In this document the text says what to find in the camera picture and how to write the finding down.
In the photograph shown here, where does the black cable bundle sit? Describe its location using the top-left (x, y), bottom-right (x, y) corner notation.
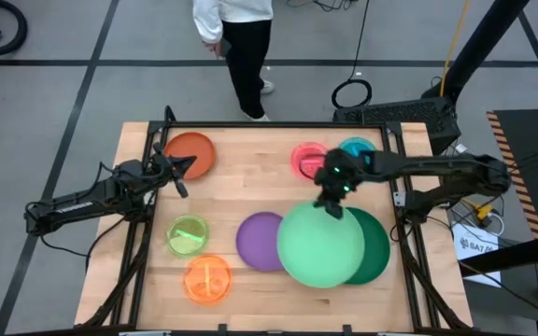
top-left (287, 0), bottom-right (359, 13)

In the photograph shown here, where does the large light green plate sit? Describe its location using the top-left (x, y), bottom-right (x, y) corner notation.
top-left (276, 201), bottom-right (366, 289)

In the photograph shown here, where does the black coiled cable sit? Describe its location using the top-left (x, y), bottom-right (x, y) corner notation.
top-left (331, 0), bottom-right (374, 110)

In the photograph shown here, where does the large dark green plate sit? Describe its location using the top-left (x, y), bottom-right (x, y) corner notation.
top-left (343, 206), bottom-right (391, 287)

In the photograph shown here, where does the black hazard-striped mat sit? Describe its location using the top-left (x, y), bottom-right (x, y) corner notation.
top-left (486, 108), bottom-right (538, 276)

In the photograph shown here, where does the yellow plug connector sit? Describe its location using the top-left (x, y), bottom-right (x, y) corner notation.
top-left (472, 203), bottom-right (494, 220)

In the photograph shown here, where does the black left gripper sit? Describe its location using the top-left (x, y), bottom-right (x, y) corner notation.
top-left (149, 143), bottom-right (198, 199)

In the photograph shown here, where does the person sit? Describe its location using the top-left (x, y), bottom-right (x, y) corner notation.
top-left (191, 0), bottom-right (276, 122)

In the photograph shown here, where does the purple plastic plate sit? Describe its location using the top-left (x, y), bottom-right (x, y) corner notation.
top-left (235, 211), bottom-right (285, 273)

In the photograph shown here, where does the translucent green plate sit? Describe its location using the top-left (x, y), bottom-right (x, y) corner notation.
top-left (165, 213), bottom-right (211, 259)

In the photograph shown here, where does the black metal bar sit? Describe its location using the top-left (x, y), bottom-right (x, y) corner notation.
top-left (458, 231), bottom-right (538, 277)

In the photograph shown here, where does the opaque orange plastic plate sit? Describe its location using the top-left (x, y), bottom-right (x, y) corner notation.
top-left (163, 132), bottom-right (217, 181)

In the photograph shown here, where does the translucent pink plate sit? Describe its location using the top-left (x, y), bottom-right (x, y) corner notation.
top-left (290, 142), bottom-right (330, 182)

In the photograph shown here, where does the white paper sign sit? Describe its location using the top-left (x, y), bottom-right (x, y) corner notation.
top-left (450, 221), bottom-right (503, 288)

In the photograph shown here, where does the black vertical pole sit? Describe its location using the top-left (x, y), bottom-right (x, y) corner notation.
top-left (420, 0), bottom-right (531, 106)

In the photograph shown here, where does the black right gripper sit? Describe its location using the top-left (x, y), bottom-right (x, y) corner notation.
top-left (314, 149), bottom-right (374, 219)

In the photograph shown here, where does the translucent blue plate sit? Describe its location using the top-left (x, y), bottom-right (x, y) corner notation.
top-left (337, 136), bottom-right (377, 160)

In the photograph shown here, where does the yellow cable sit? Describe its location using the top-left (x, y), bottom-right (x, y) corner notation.
top-left (439, 0), bottom-right (472, 98)

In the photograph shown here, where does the translucent orange plate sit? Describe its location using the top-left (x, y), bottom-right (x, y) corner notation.
top-left (182, 254), bottom-right (234, 307)

